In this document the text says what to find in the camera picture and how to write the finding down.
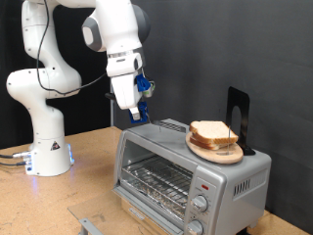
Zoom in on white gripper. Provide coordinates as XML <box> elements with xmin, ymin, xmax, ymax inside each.
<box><xmin>111</xmin><ymin>70</ymin><xmax>143</xmax><ymax>121</ymax></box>

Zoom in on black spatula with blue block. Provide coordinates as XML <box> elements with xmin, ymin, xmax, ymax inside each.
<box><xmin>104</xmin><ymin>92</ymin><xmax>189</xmax><ymax>134</ymax></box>

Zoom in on glass oven door with handle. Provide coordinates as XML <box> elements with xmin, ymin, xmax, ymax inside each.
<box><xmin>67</xmin><ymin>187</ymin><xmax>185</xmax><ymax>235</ymax></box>

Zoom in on silver oven knob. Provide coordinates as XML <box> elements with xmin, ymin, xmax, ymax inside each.
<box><xmin>185</xmin><ymin>218</ymin><xmax>205</xmax><ymax>235</ymax></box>
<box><xmin>190</xmin><ymin>194</ymin><xmax>209</xmax><ymax>213</ymax></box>

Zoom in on silver toaster oven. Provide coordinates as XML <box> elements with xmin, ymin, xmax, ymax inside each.
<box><xmin>112</xmin><ymin>117</ymin><xmax>273</xmax><ymax>235</ymax></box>

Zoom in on vertical metal pole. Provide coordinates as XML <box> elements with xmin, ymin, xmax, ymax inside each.
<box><xmin>110</xmin><ymin>82</ymin><xmax>116</xmax><ymax>127</ymax></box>

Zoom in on aluminium foil sheet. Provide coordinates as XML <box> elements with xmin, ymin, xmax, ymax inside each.
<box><xmin>125</xmin><ymin>163</ymin><xmax>193</xmax><ymax>220</ymax></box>

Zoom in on round wooden board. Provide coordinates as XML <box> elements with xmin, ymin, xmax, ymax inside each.
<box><xmin>185</xmin><ymin>131</ymin><xmax>245</xmax><ymax>165</ymax></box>

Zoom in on black metal bookend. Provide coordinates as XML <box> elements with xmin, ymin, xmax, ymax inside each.
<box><xmin>225</xmin><ymin>86</ymin><xmax>257</xmax><ymax>157</ymax></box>

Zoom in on wrist camera on blue mount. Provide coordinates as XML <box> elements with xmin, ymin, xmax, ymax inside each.
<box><xmin>135</xmin><ymin>72</ymin><xmax>157</xmax><ymax>99</ymax></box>

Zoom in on metal wire oven rack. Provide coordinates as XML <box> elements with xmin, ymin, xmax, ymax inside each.
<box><xmin>120</xmin><ymin>156</ymin><xmax>194</xmax><ymax>213</ymax></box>

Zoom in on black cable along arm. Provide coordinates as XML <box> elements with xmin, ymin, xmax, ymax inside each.
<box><xmin>35</xmin><ymin>0</ymin><xmax>110</xmax><ymax>98</ymax></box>

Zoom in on cable with silver connector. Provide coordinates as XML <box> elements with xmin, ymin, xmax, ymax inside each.
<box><xmin>0</xmin><ymin>151</ymin><xmax>32</xmax><ymax>161</ymax></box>

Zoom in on thin black base cable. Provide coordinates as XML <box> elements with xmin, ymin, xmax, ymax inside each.
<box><xmin>0</xmin><ymin>161</ymin><xmax>29</xmax><ymax>167</ymax></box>

